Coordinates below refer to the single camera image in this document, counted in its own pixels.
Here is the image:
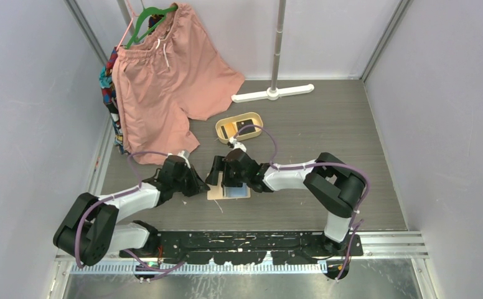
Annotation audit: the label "green clothes hanger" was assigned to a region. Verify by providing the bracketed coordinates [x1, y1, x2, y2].
[124, 4, 178, 49]

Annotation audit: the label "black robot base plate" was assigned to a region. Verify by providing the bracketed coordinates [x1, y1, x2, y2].
[132, 230, 363, 265]

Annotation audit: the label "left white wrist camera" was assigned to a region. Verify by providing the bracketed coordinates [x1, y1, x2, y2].
[177, 150, 191, 168]

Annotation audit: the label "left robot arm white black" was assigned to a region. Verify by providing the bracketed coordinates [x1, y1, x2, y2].
[53, 154, 210, 267]

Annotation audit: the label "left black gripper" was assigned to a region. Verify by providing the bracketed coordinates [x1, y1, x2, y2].
[173, 165, 209, 198]

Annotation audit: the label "pink clothes hanger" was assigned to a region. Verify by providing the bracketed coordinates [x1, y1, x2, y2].
[116, 0, 139, 48]

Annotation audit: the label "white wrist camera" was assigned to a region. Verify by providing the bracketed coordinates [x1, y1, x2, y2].
[177, 150, 191, 168]
[227, 137, 246, 152]

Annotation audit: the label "beige oval tray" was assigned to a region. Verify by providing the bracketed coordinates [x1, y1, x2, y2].
[215, 112, 263, 144]

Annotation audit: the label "pink shorts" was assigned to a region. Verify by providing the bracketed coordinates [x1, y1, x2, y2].
[112, 3, 245, 164]

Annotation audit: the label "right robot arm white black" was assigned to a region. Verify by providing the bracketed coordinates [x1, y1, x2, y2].
[205, 149, 368, 256]

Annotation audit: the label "colourful patterned garment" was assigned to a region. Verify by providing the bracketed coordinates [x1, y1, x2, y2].
[99, 47, 128, 154]

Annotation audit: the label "black card in tray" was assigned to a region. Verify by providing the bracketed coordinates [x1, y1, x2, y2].
[235, 119, 256, 135]

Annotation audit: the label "beige leather card holder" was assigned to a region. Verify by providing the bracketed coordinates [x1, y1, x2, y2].
[207, 172, 251, 201]

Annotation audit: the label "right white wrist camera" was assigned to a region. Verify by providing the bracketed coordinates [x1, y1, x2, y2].
[227, 137, 246, 152]

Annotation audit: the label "grey metal rack pole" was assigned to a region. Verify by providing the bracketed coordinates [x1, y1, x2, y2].
[269, 0, 286, 93]

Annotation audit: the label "white rack stand base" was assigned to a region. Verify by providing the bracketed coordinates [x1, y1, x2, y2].
[231, 84, 315, 103]

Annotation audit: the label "gold card with black stripe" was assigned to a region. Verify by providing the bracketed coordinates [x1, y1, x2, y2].
[220, 123, 237, 140]

